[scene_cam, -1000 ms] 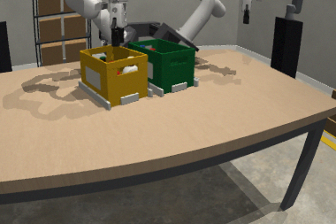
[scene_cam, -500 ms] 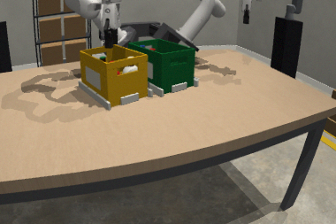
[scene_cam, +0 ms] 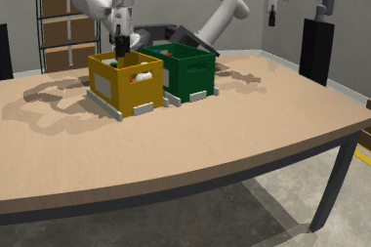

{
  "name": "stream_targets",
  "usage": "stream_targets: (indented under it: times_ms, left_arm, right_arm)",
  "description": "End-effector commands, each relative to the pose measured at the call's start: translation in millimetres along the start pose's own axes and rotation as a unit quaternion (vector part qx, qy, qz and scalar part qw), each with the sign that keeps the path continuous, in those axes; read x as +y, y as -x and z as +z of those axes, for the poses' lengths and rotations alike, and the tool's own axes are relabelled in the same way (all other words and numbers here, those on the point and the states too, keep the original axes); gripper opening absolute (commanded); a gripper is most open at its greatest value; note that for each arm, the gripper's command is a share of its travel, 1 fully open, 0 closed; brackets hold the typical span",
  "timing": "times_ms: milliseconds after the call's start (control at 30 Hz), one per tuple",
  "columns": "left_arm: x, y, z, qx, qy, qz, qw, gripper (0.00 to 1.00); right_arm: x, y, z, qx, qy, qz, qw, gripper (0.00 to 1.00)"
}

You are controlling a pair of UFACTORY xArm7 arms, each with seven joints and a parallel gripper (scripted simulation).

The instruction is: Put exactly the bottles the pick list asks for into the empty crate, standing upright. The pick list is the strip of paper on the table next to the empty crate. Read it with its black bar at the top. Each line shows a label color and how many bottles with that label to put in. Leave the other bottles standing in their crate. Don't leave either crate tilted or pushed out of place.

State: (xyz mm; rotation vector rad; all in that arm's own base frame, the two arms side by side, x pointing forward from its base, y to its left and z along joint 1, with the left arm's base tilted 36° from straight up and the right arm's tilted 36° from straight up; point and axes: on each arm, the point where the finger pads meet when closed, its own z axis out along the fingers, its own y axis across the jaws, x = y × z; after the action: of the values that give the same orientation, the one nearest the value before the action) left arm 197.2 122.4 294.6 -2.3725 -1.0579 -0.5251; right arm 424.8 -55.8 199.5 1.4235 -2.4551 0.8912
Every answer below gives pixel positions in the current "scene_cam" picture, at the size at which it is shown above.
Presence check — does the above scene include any yellow crate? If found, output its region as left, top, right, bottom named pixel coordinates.
left=88, top=50, right=163, bottom=118

